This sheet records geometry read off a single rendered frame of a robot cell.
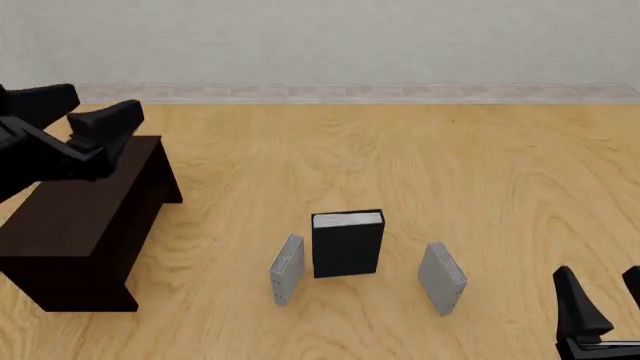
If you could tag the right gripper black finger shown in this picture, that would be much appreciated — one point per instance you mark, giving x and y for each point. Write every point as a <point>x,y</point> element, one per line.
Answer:
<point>634,281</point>
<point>577,311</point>

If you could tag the dark brown wooden cabinet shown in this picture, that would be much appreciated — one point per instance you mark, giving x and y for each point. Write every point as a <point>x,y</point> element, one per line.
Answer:
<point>75,221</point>

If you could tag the black book with white pages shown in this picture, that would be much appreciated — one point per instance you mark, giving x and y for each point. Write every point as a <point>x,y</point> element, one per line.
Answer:
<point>345,249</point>

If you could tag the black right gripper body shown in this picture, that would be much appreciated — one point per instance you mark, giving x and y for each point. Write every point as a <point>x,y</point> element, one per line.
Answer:
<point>600,350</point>

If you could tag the grey book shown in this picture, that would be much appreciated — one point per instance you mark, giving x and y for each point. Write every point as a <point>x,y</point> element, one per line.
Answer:
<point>287,272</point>
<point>440,281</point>

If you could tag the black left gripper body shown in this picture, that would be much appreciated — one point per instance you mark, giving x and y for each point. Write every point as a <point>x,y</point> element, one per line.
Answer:
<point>45,161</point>

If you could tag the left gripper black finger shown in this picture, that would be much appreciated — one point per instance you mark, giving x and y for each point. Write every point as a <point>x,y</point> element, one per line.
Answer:
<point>40,105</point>
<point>107,120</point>

